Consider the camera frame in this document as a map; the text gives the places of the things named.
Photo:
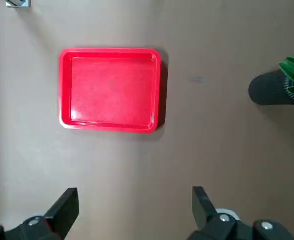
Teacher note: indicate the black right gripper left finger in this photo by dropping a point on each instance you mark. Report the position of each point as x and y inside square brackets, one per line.
[59, 215]

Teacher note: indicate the black ribbed vase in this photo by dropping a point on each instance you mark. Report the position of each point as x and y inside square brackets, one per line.
[267, 88]

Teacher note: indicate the red plastic tray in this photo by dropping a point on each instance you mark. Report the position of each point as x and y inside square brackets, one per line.
[111, 92]

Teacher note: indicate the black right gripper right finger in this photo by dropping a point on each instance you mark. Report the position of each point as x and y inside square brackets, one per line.
[204, 212]

